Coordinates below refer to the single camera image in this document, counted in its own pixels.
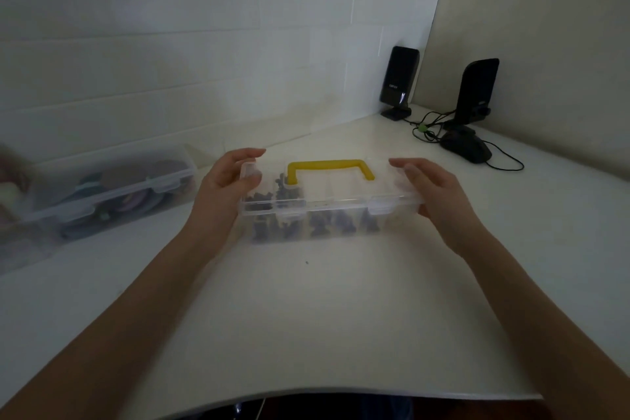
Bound person's left hand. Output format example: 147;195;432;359
187;147;267;248

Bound person's right hand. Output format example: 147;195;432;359
389;157;488;258

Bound clear plastic box yellow handle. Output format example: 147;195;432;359
239;159;425;245

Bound person's right forearm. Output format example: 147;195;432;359
460;232;630;396

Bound person's left forearm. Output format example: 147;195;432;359
0;230;227;420

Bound pile of dark small parts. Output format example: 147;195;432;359
244;173;382;243

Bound black computer mouse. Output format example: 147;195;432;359
439;127;493;164

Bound black speaker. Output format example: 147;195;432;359
378;46;420;121
444;58;500;132

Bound rolls of tape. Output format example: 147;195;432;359
61;160;195;238

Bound clear plastic storage box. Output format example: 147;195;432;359
22;144;199;242

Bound black cable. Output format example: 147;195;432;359
411;109;525;172

